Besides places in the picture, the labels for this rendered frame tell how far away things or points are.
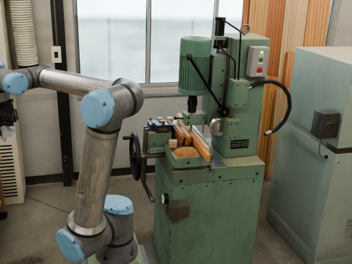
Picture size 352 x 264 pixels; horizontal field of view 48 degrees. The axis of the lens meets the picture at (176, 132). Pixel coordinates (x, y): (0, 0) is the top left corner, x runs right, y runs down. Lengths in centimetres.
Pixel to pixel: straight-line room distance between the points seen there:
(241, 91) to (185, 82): 31
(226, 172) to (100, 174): 110
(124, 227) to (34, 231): 158
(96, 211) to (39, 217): 189
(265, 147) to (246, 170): 151
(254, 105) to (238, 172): 40
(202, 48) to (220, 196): 87
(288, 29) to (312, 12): 27
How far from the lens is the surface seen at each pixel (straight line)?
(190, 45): 216
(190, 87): 221
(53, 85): 168
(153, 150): 231
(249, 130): 240
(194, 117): 232
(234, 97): 219
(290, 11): 382
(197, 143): 225
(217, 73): 225
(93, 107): 125
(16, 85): 170
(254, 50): 220
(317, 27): 398
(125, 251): 178
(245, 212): 253
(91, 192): 143
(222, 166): 231
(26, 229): 325
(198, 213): 240
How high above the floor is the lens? 182
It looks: 22 degrees down
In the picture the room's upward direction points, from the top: 3 degrees clockwise
